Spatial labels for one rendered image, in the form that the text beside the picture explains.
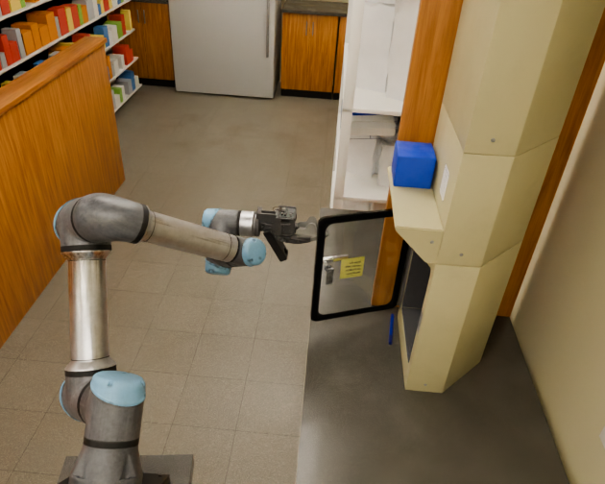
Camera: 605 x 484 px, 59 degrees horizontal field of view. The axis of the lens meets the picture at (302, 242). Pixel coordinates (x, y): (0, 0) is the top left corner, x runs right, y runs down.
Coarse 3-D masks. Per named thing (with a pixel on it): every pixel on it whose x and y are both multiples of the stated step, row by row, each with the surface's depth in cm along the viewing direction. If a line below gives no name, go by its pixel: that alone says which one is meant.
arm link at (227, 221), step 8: (208, 208) 155; (216, 208) 155; (208, 216) 153; (216, 216) 153; (224, 216) 153; (232, 216) 153; (208, 224) 153; (216, 224) 153; (224, 224) 153; (232, 224) 153; (232, 232) 154
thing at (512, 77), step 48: (480, 0) 111; (528, 0) 96; (576, 0) 99; (480, 48) 107; (528, 48) 101; (576, 48) 109; (480, 96) 107; (528, 96) 106; (480, 144) 113; (528, 144) 115
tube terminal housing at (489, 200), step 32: (448, 128) 130; (448, 160) 127; (480, 160) 115; (512, 160) 114; (544, 160) 126; (448, 192) 124; (480, 192) 119; (512, 192) 122; (448, 224) 125; (480, 224) 124; (512, 224) 131; (448, 256) 130; (480, 256) 129; (512, 256) 142; (448, 288) 135; (480, 288) 138; (448, 320) 141; (480, 320) 150; (416, 352) 149; (448, 352) 148; (480, 352) 165; (416, 384) 156; (448, 384) 158
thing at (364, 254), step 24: (336, 240) 156; (360, 240) 159; (384, 240) 162; (336, 264) 162; (360, 264) 164; (384, 264) 167; (312, 288) 165; (336, 288) 167; (360, 288) 170; (384, 288) 174
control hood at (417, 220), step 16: (400, 192) 140; (416, 192) 140; (432, 192) 141; (400, 208) 133; (416, 208) 133; (432, 208) 134; (400, 224) 127; (416, 224) 127; (432, 224) 128; (416, 240) 128; (432, 240) 127; (432, 256) 130
